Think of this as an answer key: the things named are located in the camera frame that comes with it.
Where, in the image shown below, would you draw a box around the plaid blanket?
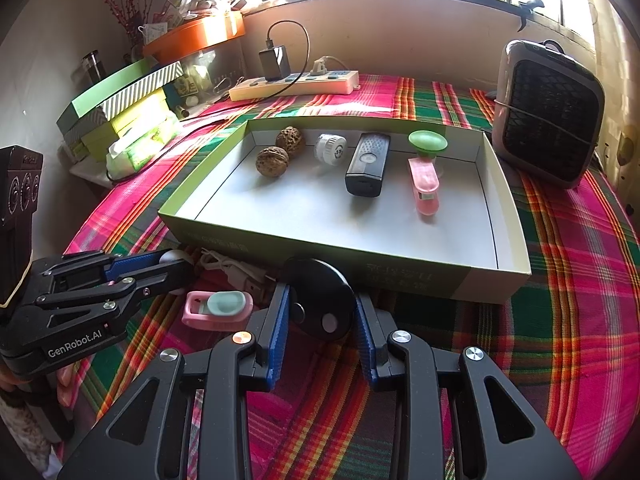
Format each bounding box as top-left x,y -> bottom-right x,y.
65,74 -> 640,480

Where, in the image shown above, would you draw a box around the green suction cup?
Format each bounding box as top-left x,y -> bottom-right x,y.
407,130 -> 448,168

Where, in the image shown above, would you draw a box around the white plug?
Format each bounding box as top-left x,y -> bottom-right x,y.
312,57 -> 346,77

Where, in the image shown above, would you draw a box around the green cardboard box tray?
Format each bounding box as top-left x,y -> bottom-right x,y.
157,117 -> 532,306

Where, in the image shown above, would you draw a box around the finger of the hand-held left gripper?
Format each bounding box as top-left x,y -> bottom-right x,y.
7,259 -> 194,347
32,247 -> 174,297

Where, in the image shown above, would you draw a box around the green box lid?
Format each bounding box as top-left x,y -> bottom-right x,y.
56,57 -> 156,131

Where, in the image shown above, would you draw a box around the black charger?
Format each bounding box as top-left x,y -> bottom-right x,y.
258,45 -> 292,82

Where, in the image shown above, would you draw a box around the black charger cable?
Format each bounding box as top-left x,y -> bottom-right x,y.
265,20 -> 311,98

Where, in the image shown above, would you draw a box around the steel thermos cup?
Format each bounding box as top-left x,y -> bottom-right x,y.
82,50 -> 103,86

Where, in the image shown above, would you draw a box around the cream power strip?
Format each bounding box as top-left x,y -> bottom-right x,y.
228,70 -> 361,102

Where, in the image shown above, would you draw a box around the brown walnut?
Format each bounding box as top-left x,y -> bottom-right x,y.
255,146 -> 291,178
275,126 -> 306,159

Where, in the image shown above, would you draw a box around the clear glass tank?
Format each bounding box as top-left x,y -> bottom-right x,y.
177,42 -> 246,96

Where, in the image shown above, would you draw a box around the dried flower branches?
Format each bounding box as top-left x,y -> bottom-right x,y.
90,0 -> 161,48

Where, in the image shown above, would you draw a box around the black round disc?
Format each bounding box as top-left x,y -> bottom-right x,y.
283,256 -> 357,342

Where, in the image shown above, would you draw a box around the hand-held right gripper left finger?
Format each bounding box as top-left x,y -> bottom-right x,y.
57,282 -> 292,480

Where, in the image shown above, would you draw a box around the pink plastic clip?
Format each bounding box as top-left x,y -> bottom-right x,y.
407,156 -> 442,217

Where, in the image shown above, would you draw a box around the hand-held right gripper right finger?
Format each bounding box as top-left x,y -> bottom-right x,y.
352,292 -> 583,480

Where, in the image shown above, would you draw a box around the pink and teal small case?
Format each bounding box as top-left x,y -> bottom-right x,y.
181,290 -> 251,331

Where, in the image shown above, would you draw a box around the patterned clothing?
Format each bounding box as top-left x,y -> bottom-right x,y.
0,390 -> 56,478

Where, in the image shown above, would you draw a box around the grey fan heater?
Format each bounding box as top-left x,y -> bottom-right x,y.
492,39 -> 607,190

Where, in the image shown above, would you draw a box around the beige patterned curtain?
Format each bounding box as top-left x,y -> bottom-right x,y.
590,0 -> 640,196

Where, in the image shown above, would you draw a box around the striped box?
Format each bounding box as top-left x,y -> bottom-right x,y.
65,60 -> 183,141

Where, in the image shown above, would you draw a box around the white egg-shaped object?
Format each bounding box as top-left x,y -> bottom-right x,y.
159,250 -> 188,295

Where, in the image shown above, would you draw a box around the green tissue pack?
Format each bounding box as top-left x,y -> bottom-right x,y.
106,120 -> 181,180

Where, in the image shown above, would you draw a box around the black window latch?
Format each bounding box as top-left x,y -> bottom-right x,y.
517,0 -> 545,31

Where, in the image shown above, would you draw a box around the white ribbed bottle cap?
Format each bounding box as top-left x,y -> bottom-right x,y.
313,132 -> 347,164

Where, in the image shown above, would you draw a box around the black rectangular device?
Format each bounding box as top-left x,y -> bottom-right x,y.
345,132 -> 391,197

